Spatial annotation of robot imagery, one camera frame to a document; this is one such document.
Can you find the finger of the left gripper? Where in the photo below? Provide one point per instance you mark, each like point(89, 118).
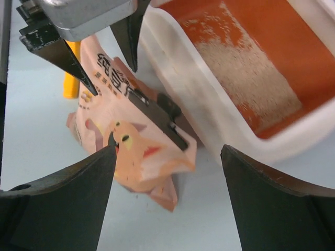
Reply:
point(60, 54)
point(127, 32)

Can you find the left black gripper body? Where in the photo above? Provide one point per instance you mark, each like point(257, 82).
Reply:
point(70, 20)

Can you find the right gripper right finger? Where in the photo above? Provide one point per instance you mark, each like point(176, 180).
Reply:
point(276, 211)

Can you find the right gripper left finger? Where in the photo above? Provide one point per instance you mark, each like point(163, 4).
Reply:
point(62, 211)

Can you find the black bag sealing clip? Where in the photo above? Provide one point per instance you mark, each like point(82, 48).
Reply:
point(162, 113)

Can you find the pink cat litter bag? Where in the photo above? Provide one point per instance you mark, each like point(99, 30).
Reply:
point(146, 158)

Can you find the white orange litter box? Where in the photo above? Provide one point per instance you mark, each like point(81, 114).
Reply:
point(207, 107)

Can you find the tan cat litter granules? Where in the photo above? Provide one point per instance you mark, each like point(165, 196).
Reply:
point(259, 91)

